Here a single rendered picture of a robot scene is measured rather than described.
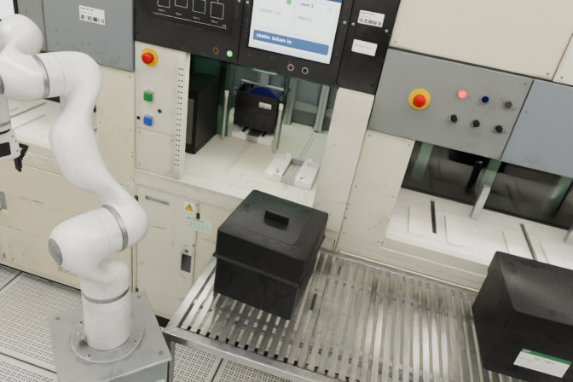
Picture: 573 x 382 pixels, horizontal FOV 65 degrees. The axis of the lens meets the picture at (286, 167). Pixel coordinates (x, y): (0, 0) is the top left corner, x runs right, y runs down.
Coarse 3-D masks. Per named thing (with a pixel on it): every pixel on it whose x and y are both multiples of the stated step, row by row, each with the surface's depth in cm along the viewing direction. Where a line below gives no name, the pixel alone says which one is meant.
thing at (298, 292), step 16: (224, 272) 143; (240, 272) 141; (256, 272) 139; (224, 288) 146; (240, 288) 144; (256, 288) 142; (272, 288) 139; (288, 288) 137; (304, 288) 155; (256, 304) 144; (272, 304) 142; (288, 304) 140; (288, 320) 143
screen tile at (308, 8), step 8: (304, 0) 142; (304, 8) 143; (312, 8) 142; (320, 8) 142; (336, 8) 141; (296, 16) 145; (320, 16) 143; (328, 16) 142; (296, 24) 146; (304, 24) 145; (312, 24) 145; (328, 24) 143; (296, 32) 147; (304, 32) 146; (312, 32) 146; (320, 32) 145; (328, 32) 144; (328, 40) 146
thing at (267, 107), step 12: (264, 72) 216; (240, 84) 225; (252, 84) 235; (264, 84) 222; (240, 96) 218; (252, 96) 217; (264, 96) 215; (240, 108) 221; (252, 108) 220; (264, 108) 218; (276, 108) 217; (240, 120) 224; (252, 120) 222; (264, 120) 221; (276, 120) 223; (264, 132) 229
